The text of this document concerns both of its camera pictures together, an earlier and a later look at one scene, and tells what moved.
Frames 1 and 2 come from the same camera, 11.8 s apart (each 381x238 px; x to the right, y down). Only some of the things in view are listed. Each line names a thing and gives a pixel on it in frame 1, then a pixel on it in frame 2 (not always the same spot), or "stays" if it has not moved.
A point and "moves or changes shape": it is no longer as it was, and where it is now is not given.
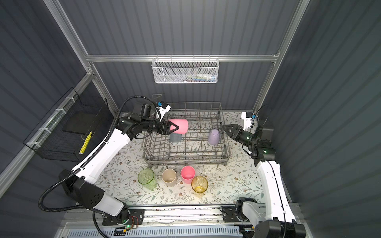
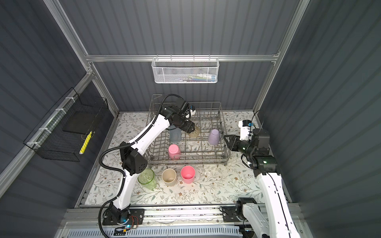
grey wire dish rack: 206,144 stays
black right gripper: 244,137 to 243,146
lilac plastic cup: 214,137 stays
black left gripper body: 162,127 to 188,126
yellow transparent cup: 199,184 to 195,133
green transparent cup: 146,177 stays
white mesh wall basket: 185,70 stays
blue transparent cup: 175,137 stays
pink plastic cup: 183,125 moves or changes shape
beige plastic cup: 169,177 stays
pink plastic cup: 187,173 stays
